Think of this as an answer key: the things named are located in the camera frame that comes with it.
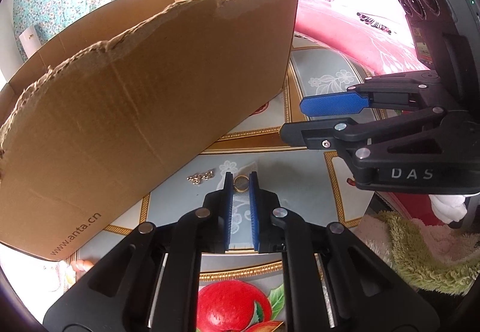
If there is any silver chain piece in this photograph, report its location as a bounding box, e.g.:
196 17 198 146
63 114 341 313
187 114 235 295
185 168 217 185

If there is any white fluffy towel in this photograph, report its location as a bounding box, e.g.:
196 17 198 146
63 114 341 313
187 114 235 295
354 215 395 268

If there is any green fluffy towel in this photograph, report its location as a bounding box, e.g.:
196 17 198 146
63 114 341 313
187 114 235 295
376 212 479 296

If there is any pink blanket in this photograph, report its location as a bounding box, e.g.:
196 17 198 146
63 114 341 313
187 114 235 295
295 0 427 75

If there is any fruit pattern table cloth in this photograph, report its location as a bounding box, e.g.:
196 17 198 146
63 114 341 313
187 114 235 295
73 36 373 331

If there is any white glove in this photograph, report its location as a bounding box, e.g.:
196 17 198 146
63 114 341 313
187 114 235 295
429 195 467 224

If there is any brown cardboard box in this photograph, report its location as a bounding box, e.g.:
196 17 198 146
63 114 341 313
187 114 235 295
1 0 298 261

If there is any rolled pink mat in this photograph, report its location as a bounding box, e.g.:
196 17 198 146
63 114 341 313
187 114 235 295
19 26 41 59

